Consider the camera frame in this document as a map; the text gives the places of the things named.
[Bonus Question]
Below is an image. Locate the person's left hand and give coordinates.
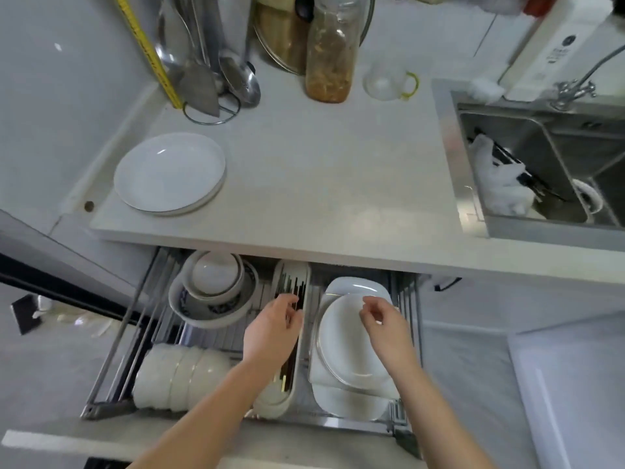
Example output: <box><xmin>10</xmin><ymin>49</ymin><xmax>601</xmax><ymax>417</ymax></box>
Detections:
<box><xmin>242</xmin><ymin>293</ymin><xmax>305</xmax><ymax>372</ymax></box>

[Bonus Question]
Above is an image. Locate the person's right hand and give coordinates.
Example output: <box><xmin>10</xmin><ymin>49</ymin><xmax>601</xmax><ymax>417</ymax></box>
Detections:
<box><xmin>359</xmin><ymin>296</ymin><xmax>422</xmax><ymax>382</ymax></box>

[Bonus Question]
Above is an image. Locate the white square plate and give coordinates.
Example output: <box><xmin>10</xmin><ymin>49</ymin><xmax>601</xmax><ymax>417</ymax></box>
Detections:
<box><xmin>307</xmin><ymin>287</ymin><xmax>404</xmax><ymax>401</ymax></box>

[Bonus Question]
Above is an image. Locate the white rectangular plate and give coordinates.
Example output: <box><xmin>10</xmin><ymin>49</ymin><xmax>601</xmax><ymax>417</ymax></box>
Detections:
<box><xmin>308</xmin><ymin>276</ymin><xmax>402</xmax><ymax>421</ymax></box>

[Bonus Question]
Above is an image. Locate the white drawer with wire rack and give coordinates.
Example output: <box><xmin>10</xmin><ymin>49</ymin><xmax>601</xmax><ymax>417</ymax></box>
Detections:
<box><xmin>0</xmin><ymin>246</ymin><xmax>426</xmax><ymax>469</ymax></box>

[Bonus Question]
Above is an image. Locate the person's left forearm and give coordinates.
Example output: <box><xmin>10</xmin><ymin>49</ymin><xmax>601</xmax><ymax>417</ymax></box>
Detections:
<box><xmin>126</xmin><ymin>354</ymin><xmax>289</xmax><ymax>469</ymax></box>

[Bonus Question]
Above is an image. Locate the person's right forearm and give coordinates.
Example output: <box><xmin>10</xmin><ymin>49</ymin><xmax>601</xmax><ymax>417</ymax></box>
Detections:
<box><xmin>388</xmin><ymin>361</ymin><xmax>499</xmax><ymax>469</ymax></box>

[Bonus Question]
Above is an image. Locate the white countertop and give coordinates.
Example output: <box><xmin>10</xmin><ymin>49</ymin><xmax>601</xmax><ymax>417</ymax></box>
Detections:
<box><xmin>61</xmin><ymin>53</ymin><xmax>625</xmax><ymax>289</ymax></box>

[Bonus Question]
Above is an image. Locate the bundle of dark chopsticks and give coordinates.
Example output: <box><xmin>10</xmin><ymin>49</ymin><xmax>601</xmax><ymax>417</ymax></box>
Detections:
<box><xmin>275</xmin><ymin>273</ymin><xmax>307</xmax><ymax>391</ymax></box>

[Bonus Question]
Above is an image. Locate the blue patterned bowl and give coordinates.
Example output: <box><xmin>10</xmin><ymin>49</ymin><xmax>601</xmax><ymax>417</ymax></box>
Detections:
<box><xmin>178</xmin><ymin>251</ymin><xmax>258</xmax><ymax>320</ymax></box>

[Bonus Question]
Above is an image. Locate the large white bowl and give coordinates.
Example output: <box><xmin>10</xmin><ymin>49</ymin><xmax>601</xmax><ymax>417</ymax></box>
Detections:
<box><xmin>167</xmin><ymin>261</ymin><xmax>260</xmax><ymax>331</ymax></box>

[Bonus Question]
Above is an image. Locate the white chopstick tray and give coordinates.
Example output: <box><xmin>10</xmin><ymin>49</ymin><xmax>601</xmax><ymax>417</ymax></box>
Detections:
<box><xmin>253</xmin><ymin>258</ymin><xmax>313</xmax><ymax>421</ymax></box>

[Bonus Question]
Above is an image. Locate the small white bowl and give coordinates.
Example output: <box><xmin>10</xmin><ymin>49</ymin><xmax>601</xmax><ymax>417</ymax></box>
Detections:
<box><xmin>189</xmin><ymin>251</ymin><xmax>243</xmax><ymax>297</ymax></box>

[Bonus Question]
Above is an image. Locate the row of white rice bowls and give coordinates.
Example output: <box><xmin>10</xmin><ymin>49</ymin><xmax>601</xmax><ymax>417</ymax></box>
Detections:
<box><xmin>132</xmin><ymin>342</ymin><xmax>235</xmax><ymax>414</ymax></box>

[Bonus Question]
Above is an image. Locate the white cabinet door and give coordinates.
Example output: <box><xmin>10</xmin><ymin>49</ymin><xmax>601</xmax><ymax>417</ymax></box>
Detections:
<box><xmin>419</xmin><ymin>273</ymin><xmax>625</xmax><ymax>337</ymax></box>

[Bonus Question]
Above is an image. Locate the stainless steel sink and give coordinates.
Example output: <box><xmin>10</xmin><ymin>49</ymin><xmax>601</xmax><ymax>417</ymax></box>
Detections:
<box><xmin>432</xmin><ymin>78</ymin><xmax>625</xmax><ymax>252</ymax></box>

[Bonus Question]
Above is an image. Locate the white plastic bag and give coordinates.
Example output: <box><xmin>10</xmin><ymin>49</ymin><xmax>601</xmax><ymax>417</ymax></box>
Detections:
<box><xmin>467</xmin><ymin>134</ymin><xmax>536</xmax><ymax>216</ymax></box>

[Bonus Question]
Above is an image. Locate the white side cabinet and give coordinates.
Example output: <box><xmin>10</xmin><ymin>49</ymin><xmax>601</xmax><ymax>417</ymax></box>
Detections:
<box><xmin>507</xmin><ymin>312</ymin><xmax>625</xmax><ymax>469</ymax></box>

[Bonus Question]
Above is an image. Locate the cluster of clear bottles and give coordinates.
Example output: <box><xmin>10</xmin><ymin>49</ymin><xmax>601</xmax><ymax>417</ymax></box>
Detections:
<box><xmin>31</xmin><ymin>295</ymin><xmax>116</xmax><ymax>337</ymax></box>

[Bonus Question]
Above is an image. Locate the black framed glass door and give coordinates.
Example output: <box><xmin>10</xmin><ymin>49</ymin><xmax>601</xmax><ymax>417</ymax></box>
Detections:
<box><xmin>0</xmin><ymin>251</ymin><xmax>157</xmax><ymax>328</ymax></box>

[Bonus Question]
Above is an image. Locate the small black object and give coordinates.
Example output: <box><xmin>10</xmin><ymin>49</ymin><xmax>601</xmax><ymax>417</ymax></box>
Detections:
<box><xmin>10</xmin><ymin>295</ymin><xmax>42</xmax><ymax>336</ymax></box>

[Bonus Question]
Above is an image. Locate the steel spatula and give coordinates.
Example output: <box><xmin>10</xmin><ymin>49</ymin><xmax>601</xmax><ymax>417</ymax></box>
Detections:
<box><xmin>171</xmin><ymin>0</ymin><xmax>223</xmax><ymax>118</ymax></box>

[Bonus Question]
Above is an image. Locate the white sponge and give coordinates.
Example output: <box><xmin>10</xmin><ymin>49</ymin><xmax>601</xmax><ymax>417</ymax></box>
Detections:
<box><xmin>468</xmin><ymin>76</ymin><xmax>507</xmax><ymax>104</ymax></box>

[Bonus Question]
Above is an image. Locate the glass jar with pickles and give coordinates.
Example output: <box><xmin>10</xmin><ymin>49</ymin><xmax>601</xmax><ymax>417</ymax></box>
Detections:
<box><xmin>305</xmin><ymin>0</ymin><xmax>362</xmax><ymax>103</ymax></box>

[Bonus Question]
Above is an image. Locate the wooden cutting board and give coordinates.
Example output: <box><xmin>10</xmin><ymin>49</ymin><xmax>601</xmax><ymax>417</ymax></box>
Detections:
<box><xmin>253</xmin><ymin>0</ymin><xmax>311</xmax><ymax>72</ymax></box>

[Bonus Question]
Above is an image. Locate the chrome faucet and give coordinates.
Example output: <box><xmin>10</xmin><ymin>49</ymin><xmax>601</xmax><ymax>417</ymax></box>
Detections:
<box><xmin>549</xmin><ymin>43</ymin><xmax>625</xmax><ymax>112</ymax></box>

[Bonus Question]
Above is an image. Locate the glass pot lid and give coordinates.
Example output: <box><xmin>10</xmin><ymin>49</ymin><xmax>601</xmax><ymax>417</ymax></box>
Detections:
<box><xmin>249</xmin><ymin>0</ymin><xmax>377</xmax><ymax>76</ymax></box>

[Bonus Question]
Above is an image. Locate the clear plastic container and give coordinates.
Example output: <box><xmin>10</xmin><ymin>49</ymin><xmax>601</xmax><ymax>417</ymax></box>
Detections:
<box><xmin>458</xmin><ymin>0</ymin><xmax>528</xmax><ymax>15</ymax></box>

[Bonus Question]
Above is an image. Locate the black handled utensil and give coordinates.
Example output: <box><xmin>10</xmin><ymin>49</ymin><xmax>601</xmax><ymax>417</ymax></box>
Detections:
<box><xmin>471</xmin><ymin>129</ymin><xmax>567</xmax><ymax>203</ymax></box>

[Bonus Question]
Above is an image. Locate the wire utensil rack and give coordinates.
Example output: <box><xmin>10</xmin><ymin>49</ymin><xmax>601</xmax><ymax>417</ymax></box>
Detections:
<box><xmin>156</xmin><ymin>0</ymin><xmax>262</xmax><ymax>126</ymax></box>

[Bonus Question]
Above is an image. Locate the clear cup yellow handle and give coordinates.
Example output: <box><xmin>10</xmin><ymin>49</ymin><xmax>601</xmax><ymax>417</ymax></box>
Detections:
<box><xmin>362</xmin><ymin>61</ymin><xmax>421</xmax><ymax>101</ymax></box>

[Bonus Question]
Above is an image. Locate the steel ladle black handle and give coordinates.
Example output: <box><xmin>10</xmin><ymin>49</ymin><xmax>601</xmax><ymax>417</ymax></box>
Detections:
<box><xmin>155</xmin><ymin>0</ymin><xmax>196</xmax><ymax>76</ymax></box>

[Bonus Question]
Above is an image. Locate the yellow gas hose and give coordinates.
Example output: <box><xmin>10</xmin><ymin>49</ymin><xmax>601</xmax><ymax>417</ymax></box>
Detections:
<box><xmin>113</xmin><ymin>0</ymin><xmax>184</xmax><ymax>109</ymax></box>

